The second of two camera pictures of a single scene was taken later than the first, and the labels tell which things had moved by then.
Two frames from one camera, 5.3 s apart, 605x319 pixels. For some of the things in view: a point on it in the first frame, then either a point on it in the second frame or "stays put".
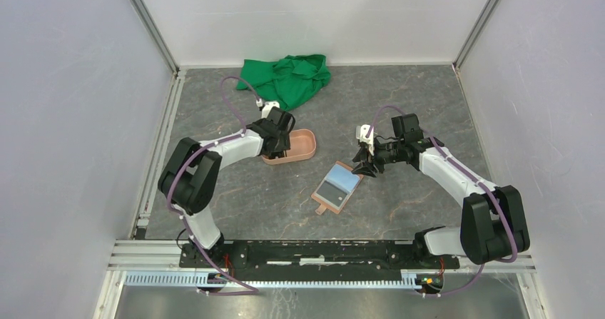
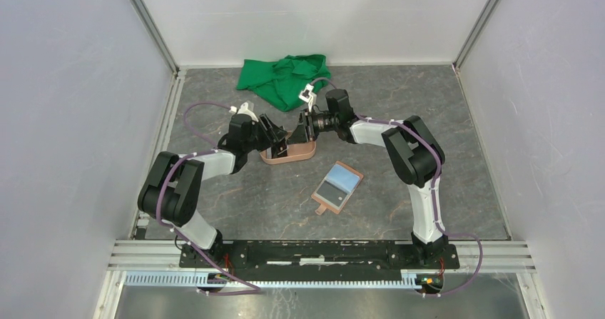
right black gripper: (367, 169) -> (299, 135)
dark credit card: (332, 193) stays put
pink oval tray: (302, 144) stays put
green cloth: (290, 80) stays put
